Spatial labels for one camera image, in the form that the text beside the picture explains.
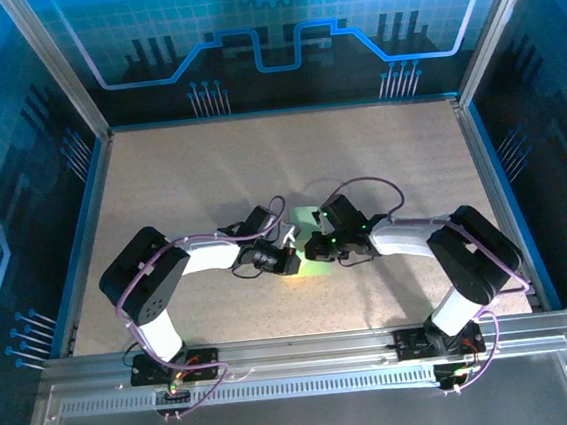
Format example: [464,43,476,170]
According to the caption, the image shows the green paper sheet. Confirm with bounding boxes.
[285,202,335,280]

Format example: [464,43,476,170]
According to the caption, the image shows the small LED circuit board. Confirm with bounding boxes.
[150,366,195,405]

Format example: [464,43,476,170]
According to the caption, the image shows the grey metal plate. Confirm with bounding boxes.
[8,335,567,425]

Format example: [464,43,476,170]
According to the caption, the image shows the blue table edge strip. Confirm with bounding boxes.
[28,132,127,361]
[467,94,565,317]

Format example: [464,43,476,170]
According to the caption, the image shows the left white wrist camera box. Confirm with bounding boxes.
[277,223,302,249]

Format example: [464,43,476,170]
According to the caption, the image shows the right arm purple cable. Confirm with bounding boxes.
[318,162,540,404]

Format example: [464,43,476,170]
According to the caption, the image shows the aluminium cross rail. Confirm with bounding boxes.
[41,309,567,400]

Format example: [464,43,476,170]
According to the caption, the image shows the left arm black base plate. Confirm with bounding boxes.
[128,346,224,389]

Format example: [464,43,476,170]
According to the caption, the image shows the slotted grey cable duct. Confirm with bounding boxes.
[59,363,440,421]

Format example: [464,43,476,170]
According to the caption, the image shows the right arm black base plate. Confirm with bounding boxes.
[392,321,487,363]

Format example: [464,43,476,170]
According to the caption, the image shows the aluminium side rail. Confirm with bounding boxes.
[37,132,136,360]
[453,92,551,319]

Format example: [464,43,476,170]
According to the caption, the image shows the white cable connector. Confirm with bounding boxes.
[434,361,485,391]

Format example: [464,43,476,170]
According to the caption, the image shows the aluminium frame post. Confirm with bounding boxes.
[446,0,558,109]
[0,0,115,152]

